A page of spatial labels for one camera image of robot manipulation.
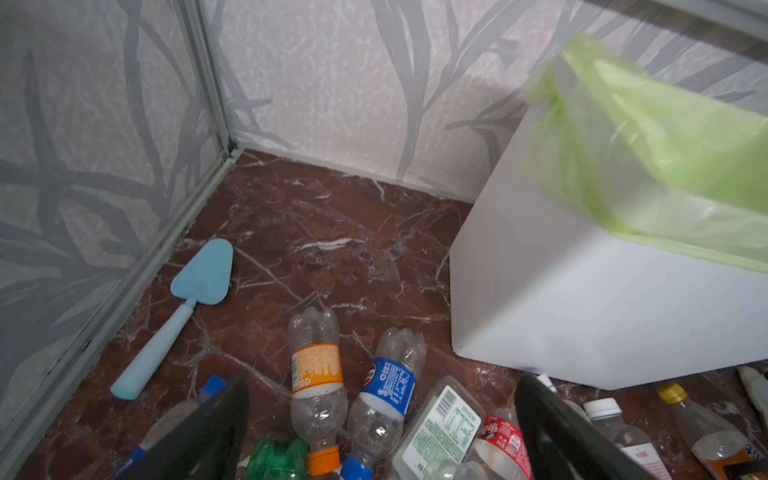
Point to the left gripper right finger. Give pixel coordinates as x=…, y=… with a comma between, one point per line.
x=561, y=444

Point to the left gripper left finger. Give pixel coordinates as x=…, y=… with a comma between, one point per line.
x=205, y=445

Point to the small green bottle yellow cap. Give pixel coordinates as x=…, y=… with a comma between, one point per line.
x=275, y=460

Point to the square green label bottle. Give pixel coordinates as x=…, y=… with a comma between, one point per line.
x=443, y=429

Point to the orange label clear bottle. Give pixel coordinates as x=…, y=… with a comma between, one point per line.
x=319, y=404

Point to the blue label pepsi bottle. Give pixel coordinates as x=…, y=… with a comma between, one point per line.
x=376, y=418

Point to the white bin with green liner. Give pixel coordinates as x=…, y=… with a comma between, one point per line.
x=622, y=237

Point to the square red text label bottle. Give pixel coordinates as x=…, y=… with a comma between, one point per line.
x=606, y=416

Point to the red label yellow cap bottle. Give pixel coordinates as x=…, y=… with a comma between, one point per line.
x=500, y=447

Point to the blue cap clear bottle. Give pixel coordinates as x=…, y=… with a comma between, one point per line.
x=170, y=420

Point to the clear bottle white cap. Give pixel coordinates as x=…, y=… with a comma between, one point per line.
x=547, y=382

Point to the brown label tea bottle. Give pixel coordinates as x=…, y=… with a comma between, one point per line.
x=714, y=441

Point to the light blue spatula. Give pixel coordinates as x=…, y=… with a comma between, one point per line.
x=205, y=280

